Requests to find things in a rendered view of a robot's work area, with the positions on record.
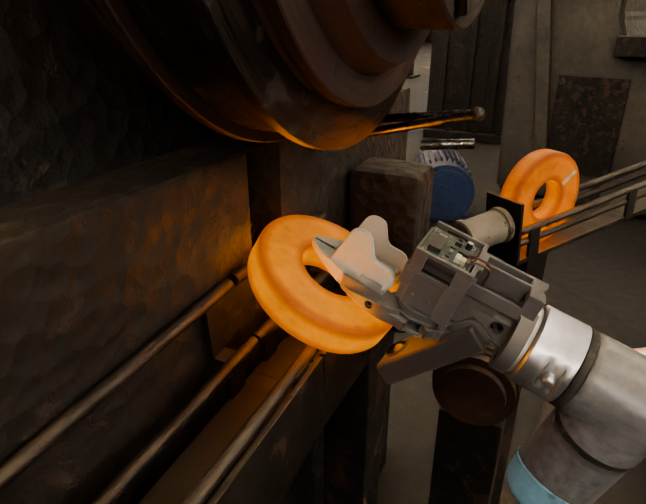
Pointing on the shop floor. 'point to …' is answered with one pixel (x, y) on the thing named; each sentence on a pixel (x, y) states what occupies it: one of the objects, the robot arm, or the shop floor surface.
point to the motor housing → (469, 429)
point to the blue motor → (449, 185)
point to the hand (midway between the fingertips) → (323, 251)
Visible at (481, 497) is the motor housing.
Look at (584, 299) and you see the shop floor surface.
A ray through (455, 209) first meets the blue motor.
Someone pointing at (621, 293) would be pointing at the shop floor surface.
